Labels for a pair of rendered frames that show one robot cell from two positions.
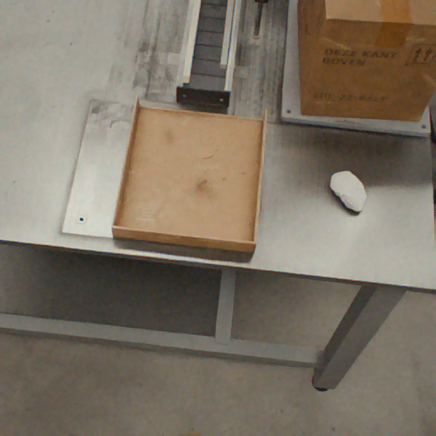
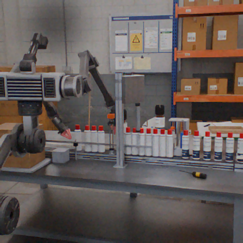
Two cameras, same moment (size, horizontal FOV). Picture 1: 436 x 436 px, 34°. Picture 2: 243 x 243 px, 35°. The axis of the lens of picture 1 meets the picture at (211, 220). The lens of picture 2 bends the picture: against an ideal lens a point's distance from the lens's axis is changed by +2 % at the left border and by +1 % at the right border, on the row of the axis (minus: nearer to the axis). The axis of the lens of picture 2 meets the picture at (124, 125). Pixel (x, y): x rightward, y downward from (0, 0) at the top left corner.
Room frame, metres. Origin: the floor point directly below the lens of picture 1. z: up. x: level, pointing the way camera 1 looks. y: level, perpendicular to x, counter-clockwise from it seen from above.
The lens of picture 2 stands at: (2.56, -2.64, 1.65)
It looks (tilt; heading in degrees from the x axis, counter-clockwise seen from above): 11 degrees down; 107
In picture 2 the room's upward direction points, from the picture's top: 1 degrees counter-clockwise
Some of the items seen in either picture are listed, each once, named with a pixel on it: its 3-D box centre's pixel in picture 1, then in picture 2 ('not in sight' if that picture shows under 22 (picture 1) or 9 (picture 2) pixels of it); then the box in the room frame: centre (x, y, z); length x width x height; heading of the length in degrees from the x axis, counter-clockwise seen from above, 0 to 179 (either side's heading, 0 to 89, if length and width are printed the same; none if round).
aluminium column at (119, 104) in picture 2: not in sight; (119, 120); (1.77, -0.11, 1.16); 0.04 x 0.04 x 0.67; 89
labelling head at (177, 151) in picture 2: not in sight; (178, 136); (2.15, 0.12, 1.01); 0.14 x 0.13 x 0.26; 179
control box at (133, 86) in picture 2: not in sight; (130, 89); (1.84, -0.05, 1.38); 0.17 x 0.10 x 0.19; 54
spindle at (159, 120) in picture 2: not in sight; (159, 120); (1.91, 0.63, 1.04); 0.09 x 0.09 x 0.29
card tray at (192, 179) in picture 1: (192, 170); not in sight; (0.73, 0.04, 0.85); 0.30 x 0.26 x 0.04; 179
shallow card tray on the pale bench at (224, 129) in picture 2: not in sight; (226, 129); (2.46, 1.40, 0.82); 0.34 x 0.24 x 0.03; 13
